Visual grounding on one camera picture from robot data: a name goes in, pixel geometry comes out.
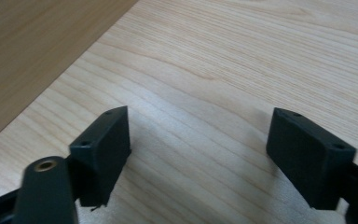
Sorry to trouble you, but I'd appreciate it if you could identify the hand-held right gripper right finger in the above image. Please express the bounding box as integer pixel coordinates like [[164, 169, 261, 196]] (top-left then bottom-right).
[[266, 107, 358, 211]]

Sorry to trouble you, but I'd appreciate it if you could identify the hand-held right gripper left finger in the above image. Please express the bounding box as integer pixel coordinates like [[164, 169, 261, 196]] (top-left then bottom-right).
[[66, 105, 132, 208]]

